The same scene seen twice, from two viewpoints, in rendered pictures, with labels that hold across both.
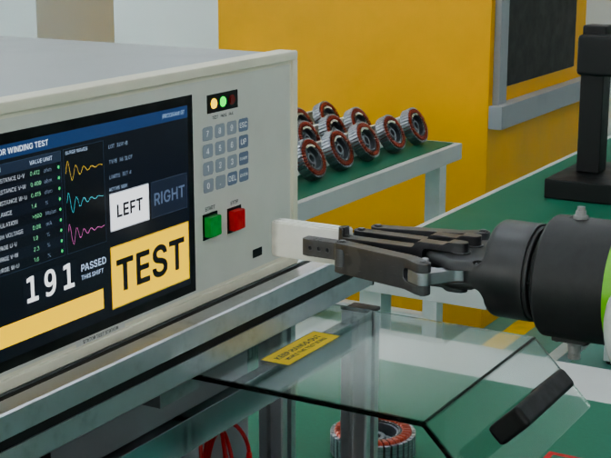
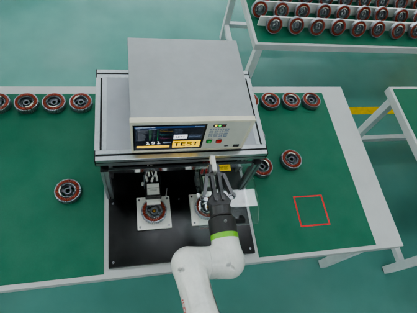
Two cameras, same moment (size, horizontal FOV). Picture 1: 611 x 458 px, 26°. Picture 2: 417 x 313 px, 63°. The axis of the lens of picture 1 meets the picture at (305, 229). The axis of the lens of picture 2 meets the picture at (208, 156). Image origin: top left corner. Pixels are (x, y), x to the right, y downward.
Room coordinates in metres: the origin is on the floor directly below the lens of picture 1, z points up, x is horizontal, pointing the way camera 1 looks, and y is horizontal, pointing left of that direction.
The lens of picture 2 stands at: (0.56, -0.33, 2.27)
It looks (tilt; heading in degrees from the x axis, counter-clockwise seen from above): 60 degrees down; 36
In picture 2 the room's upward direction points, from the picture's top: 19 degrees clockwise
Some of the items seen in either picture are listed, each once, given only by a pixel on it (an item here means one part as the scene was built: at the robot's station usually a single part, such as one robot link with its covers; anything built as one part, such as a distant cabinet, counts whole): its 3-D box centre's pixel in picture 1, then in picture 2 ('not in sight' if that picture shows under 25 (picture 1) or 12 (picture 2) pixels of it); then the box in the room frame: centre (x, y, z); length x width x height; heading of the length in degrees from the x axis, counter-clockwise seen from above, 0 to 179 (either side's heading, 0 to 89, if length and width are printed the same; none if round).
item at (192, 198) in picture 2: not in sight; (206, 208); (1.08, -0.05, 0.78); 0.15 x 0.15 x 0.01; 60
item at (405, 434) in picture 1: (373, 441); (290, 159); (1.62, -0.09, 0.77); 0.11 x 0.11 x 0.04
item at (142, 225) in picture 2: not in sight; (153, 212); (0.87, 0.07, 0.78); 0.15 x 0.15 x 0.01; 60
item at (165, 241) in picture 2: not in sight; (179, 208); (0.98, 0.03, 0.76); 0.64 x 0.47 x 0.02; 150
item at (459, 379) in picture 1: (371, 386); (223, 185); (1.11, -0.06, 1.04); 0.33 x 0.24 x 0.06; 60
